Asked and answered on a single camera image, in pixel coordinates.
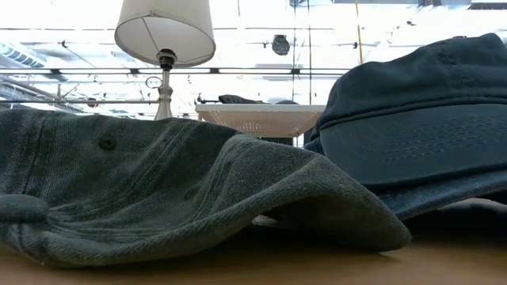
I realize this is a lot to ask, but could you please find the blue denim cap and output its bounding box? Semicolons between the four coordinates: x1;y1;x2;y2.
375;168;507;222
304;32;507;190

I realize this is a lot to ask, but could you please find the white perforated metal shelf riser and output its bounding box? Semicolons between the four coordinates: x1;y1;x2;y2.
195;103;328;139

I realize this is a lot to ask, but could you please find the black round dome fixture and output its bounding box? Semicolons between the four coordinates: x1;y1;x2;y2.
271;34;292;57

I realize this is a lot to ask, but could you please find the grey-green denim cap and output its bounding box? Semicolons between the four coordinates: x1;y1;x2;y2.
0;107;413;269
217;93;299;105

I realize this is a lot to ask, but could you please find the long grey metal rail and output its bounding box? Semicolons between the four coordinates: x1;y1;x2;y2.
0;98;162;105
0;66;352;77

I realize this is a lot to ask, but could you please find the white shade silver table lamp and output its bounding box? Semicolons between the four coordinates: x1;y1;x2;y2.
113;0;217;122

